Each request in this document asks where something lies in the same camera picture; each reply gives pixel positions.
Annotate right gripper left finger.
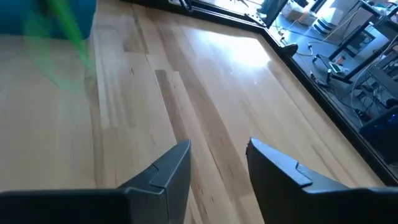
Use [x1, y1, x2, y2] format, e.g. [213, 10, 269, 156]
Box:
[119, 139, 192, 224]

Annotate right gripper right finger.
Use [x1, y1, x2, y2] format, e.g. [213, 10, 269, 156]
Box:
[245, 137, 351, 224]

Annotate black edge clamp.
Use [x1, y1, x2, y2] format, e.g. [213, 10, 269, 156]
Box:
[282, 42, 299, 57]

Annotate teal plastic basket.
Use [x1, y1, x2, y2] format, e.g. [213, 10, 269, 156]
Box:
[0, 0, 98, 40]

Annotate white cable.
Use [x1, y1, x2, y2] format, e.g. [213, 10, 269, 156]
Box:
[350, 34, 398, 110]

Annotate grey side desk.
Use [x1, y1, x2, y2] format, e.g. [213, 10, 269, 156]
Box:
[262, 0, 398, 83]

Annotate white stacked boxes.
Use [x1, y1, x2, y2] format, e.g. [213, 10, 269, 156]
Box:
[312, 15, 336, 35]

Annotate thin black cable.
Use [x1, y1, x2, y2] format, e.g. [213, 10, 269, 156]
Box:
[310, 54, 343, 94]

